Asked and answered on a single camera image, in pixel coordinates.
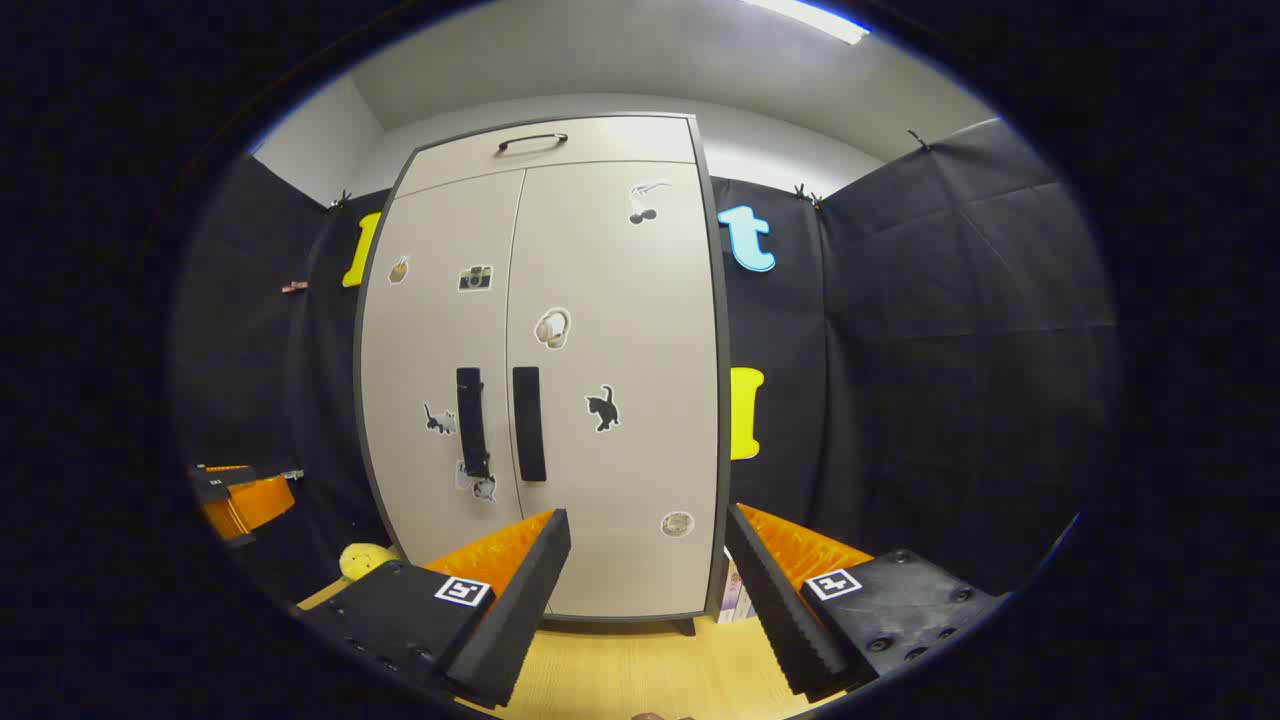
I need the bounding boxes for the cabinet door with camera sticker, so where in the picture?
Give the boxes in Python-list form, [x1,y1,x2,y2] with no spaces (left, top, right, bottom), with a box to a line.
[360,170,526,566]

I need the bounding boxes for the grey cabinet drawer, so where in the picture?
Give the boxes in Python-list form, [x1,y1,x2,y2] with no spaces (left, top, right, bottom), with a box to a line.
[397,115,698,199]

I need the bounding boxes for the black door handle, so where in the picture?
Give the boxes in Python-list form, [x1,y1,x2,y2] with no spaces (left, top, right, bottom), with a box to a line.
[456,367,491,479]
[512,366,548,483]

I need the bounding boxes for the grey double-door shoe cabinet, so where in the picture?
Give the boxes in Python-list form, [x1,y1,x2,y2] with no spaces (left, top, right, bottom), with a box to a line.
[353,112,733,637]

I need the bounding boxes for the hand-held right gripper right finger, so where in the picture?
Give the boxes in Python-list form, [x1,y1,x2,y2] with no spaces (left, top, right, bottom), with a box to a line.
[725,503,1006,699]

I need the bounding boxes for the yellow plush toy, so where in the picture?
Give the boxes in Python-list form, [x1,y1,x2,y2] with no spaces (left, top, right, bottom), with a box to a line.
[340,543,401,583]

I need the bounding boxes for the white printed box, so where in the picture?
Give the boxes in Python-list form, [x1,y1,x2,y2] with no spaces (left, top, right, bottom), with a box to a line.
[718,548,753,626]

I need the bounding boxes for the black backdrop cloth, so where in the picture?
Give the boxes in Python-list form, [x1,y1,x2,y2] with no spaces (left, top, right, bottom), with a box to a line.
[170,118,1119,606]

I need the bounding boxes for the ceiling light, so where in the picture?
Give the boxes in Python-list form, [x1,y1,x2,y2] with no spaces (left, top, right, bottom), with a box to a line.
[745,0,871,46]

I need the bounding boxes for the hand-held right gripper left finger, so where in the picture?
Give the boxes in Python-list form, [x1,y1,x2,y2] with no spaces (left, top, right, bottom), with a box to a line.
[300,508,573,709]

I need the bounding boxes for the cabinet door with headphone sticker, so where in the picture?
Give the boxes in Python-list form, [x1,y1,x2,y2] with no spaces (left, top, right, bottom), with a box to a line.
[505,160,723,619]

